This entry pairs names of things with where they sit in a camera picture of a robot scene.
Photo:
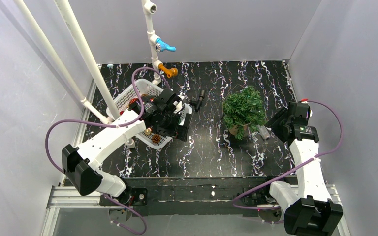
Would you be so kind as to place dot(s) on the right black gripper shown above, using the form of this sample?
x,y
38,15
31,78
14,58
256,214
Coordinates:
x,y
276,120

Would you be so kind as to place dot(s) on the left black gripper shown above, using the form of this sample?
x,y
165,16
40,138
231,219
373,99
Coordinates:
x,y
185,121

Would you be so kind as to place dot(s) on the small green christmas tree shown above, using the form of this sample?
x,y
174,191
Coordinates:
x,y
243,110

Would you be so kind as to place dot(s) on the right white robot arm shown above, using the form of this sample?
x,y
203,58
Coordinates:
x,y
310,211

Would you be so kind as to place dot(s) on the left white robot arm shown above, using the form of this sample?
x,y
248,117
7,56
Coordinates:
x,y
81,164

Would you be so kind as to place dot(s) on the brown pine cone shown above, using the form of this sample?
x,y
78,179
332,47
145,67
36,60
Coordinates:
x,y
156,138

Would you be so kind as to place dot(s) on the black cylindrical marker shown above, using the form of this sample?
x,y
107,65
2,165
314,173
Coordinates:
x,y
200,100

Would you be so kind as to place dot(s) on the red patterned ornament ball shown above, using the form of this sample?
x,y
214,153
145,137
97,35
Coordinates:
x,y
134,104

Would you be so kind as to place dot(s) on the white plastic basket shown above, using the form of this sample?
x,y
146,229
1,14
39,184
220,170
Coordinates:
x,y
133,94

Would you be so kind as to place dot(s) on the orange pipe valve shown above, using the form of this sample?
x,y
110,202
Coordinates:
x,y
169,72

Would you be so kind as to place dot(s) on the blue pipe valve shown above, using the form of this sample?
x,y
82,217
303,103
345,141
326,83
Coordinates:
x,y
161,46

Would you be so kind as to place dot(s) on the white pvc pipe stand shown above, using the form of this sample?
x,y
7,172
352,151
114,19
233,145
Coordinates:
x,y
149,8

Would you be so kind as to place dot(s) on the thick white diagonal pole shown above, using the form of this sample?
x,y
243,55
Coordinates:
x,y
73,26

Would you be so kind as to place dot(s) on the thin white diagonal pole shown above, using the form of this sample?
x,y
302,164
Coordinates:
x,y
56,60

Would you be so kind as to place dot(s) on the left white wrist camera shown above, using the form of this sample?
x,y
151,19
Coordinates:
x,y
179,106

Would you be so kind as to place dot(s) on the aluminium frame rail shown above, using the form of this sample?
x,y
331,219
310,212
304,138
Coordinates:
x,y
62,196

